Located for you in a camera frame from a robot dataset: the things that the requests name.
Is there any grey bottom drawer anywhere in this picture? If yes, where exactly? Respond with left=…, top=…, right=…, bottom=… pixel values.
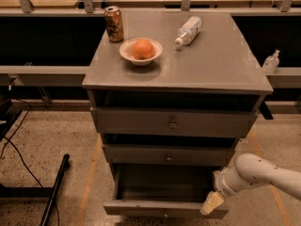
left=103, top=164, right=214, bottom=218

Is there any grey drawer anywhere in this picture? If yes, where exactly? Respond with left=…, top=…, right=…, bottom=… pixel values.
left=91, top=107, right=257, bottom=138
left=102, top=134, right=237, bottom=167
left=103, top=164, right=214, bottom=218

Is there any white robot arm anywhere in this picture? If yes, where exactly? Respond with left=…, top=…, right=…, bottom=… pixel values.
left=200, top=153, right=301, bottom=216

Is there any grey middle drawer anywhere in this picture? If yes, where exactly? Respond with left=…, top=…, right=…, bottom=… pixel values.
left=102, top=134, right=237, bottom=167

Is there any grey top drawer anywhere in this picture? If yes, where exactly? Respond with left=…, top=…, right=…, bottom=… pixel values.
left=91, top=107, right=257, bottom=138

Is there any grey wooden drawer cabinet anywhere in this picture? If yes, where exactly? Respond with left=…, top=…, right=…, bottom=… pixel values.
left=82, top=10, right=274, bottom=174

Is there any hand sanitizer pump bottle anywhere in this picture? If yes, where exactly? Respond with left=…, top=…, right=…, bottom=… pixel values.
left=261, top=50, right=280, bottom=73

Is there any orange fruit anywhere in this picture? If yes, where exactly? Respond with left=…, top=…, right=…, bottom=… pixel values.
left=132, top=39, right=154, bottom=60

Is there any clear plastic water bottle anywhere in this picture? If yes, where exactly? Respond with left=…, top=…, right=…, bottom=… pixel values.
left=175, top=16, right=202, bottom=47

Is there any white bowl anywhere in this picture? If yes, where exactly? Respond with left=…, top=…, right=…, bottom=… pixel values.
left=119, top=38, right=163, bottom=66

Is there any brown soda can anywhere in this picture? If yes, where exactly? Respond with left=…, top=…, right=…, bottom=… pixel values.
left=104, top=6, right=124, bottom=42

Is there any black metal stand leg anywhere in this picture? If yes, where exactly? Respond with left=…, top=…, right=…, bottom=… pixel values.
left=0, top=153, right=70, bottom=226

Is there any grey metal railing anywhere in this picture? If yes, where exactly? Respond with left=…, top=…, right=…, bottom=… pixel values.
left=0, top=0, right=301, bottom=89

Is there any black cable on floor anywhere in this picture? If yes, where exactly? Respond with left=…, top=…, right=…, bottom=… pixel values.
left=0, top=99, right=61, bottom=226

